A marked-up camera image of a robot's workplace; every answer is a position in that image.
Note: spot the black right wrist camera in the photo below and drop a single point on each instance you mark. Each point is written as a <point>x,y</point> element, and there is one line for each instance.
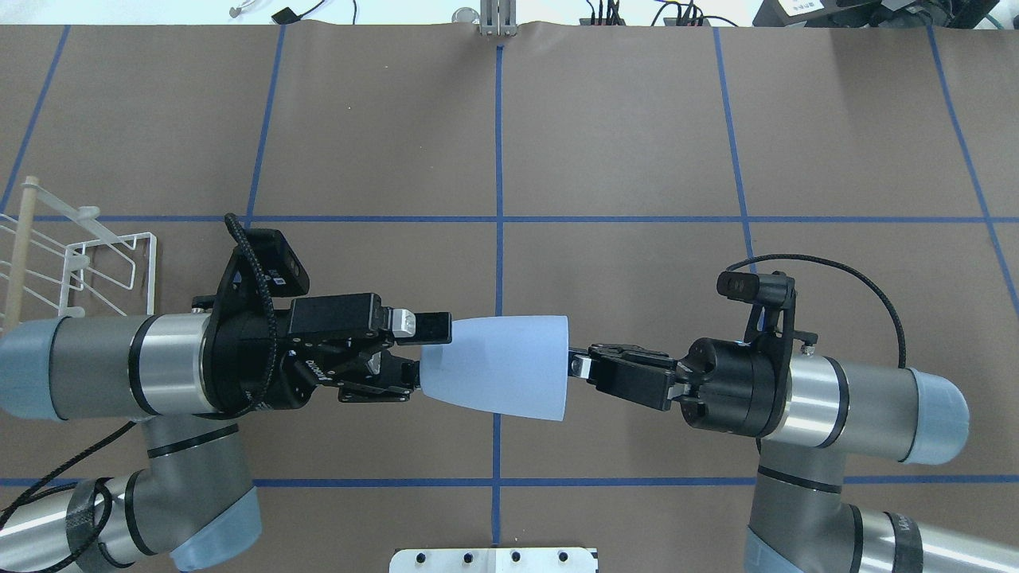
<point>775,291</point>

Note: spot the white wire cup holder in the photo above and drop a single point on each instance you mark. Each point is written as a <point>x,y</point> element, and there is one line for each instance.
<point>59,260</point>

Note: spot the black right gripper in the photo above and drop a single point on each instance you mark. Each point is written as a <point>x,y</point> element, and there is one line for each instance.
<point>728,387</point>

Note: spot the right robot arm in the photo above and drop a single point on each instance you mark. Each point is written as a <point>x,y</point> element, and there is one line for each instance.
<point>808,414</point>

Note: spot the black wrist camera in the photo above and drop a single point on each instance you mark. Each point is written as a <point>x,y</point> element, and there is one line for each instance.
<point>775,291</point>
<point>285,275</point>

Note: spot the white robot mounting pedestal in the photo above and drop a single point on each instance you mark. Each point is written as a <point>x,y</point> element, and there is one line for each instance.
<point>531,559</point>

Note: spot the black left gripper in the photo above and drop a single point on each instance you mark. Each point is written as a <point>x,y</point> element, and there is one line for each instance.
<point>244,360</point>

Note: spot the blue plastic cup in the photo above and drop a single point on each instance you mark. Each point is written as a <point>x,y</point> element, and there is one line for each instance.
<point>510,365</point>

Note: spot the aluminium frame post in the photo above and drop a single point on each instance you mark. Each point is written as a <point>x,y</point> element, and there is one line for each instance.
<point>498,18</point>

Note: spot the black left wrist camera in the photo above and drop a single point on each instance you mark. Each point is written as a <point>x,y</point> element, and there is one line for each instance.
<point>285,275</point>

